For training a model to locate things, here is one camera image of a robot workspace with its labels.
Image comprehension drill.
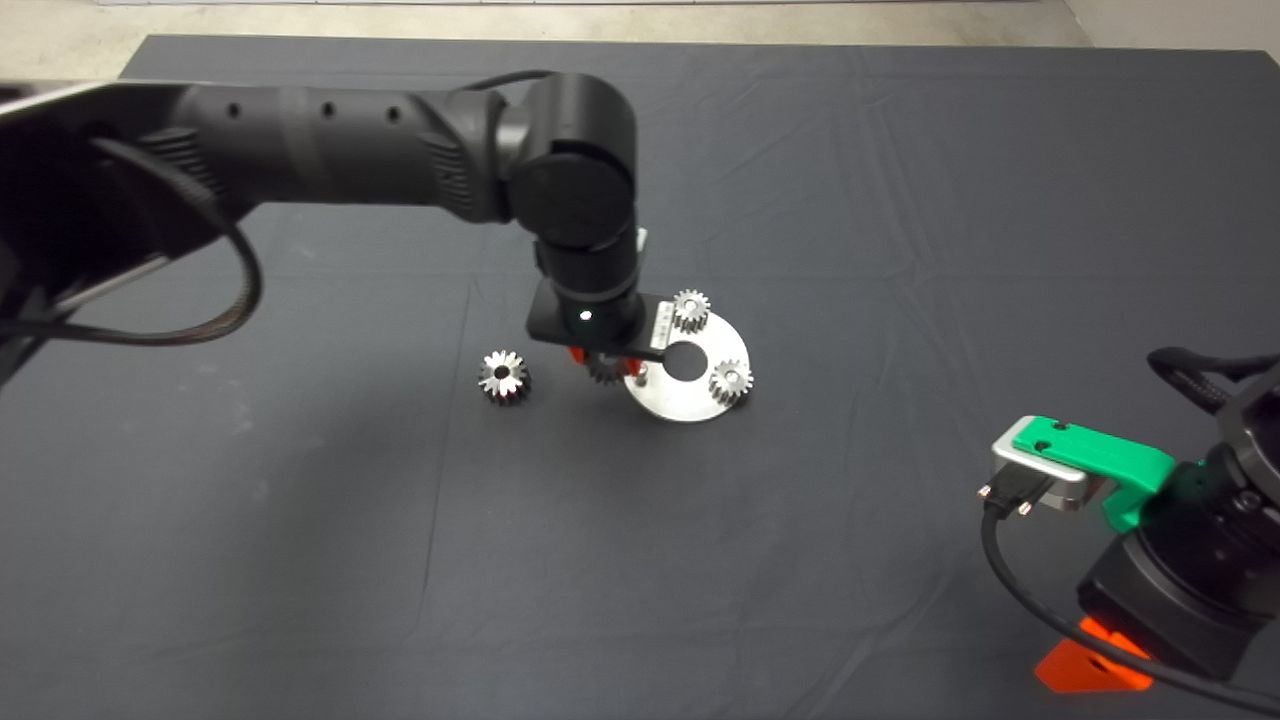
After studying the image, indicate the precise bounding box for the right green camera mount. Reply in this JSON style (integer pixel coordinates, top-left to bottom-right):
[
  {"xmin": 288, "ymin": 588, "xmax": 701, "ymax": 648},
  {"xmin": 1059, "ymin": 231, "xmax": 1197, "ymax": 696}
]
[{"xmin": 1012, "ymin": 415, "xmax": 1177, "ymax": 534}]

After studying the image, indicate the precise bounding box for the right arm braided black cable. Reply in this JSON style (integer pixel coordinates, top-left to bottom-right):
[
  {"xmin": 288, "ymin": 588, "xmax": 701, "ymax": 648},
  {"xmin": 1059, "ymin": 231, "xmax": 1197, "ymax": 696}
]
[{"xmin": 1147, "ymin": 347, "xmax": 1280, "ymax": 413}]

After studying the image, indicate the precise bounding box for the round metal plate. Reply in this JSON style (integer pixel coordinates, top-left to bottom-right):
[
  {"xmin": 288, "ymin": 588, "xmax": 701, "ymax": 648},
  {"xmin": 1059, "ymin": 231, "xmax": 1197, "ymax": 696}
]
[{"xmin": 622, "ymin": 310, "xmax": 751, "ymax": 423}]

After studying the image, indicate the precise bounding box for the arm braided black cable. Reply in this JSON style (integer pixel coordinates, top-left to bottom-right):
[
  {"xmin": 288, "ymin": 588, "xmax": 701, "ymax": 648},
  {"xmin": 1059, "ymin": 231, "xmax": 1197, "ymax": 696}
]
[
  {"xmin": 0, "ymin": 137, "xmax": 264, "ymax": 348},
  {"xmin": 1147, "ymin": 347, "xmax": 1280, "ymax": 413}
]

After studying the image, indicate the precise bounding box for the large steel gear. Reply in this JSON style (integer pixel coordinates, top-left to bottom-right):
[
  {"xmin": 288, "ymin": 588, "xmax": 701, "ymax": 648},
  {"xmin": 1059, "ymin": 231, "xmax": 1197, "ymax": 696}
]
[{"xmin": 477, "ymin": 350, "xmax": 533, "ymax": 406}]

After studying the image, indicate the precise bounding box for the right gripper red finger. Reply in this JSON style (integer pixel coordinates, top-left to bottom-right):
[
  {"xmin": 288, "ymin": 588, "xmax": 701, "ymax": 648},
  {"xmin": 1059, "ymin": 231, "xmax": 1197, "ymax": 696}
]
[{"xmin": 1035, "ymin": 617, "xmax": 1153, "ymax": 693}]

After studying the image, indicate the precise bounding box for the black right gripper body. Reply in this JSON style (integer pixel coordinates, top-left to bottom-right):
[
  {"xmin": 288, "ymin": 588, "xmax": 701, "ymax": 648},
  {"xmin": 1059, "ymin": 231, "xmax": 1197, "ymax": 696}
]
[{"xmin": 1078, "ymin": 538, "xmax": 1280, "ymax": 683}]

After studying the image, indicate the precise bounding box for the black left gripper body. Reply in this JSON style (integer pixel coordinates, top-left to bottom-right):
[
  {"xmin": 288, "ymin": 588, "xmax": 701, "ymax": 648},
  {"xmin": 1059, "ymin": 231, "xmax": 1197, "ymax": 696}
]
[{"xmin": 527, "ymin": 283, "xmax": 682, "ymax": 362}]

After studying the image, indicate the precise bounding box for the dark grey table cloth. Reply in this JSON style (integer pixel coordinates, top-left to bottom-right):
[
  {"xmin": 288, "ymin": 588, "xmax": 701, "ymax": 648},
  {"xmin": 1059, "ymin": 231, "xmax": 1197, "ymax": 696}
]
[{"xmin": 0, "ymin": 35, "xmax": 1280, "ymax": 720}]

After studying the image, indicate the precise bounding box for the left arm braided black cable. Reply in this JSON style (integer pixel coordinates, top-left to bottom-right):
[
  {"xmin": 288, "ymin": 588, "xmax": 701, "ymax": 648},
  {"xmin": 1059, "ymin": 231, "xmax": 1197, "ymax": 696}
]
[{"xmin": 0, "ymin": 137, "xmax": 264, "ymax": 348}]

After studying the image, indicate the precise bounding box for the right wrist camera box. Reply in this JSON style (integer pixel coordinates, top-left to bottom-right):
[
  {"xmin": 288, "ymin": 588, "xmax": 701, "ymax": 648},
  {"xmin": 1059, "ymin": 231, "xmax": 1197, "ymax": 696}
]
[{"xmin": 992, "ymin": 428, "xmax": 1091, "ymax": 511}]

